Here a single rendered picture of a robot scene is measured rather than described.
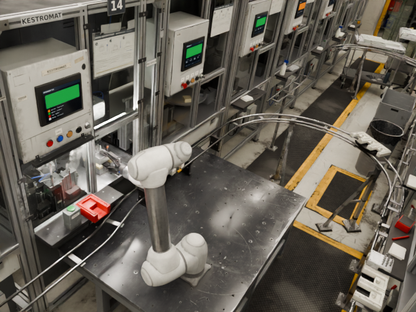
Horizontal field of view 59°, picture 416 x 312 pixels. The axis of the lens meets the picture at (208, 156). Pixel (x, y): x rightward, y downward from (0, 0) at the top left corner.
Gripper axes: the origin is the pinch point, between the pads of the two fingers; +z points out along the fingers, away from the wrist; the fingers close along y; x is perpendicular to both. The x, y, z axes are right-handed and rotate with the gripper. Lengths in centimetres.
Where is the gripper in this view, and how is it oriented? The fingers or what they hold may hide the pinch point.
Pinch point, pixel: (103, 158)
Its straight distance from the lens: 254.3
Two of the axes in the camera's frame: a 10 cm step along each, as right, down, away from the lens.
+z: -8.4, -3.9, 3.8
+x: -5.3, 4.3, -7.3
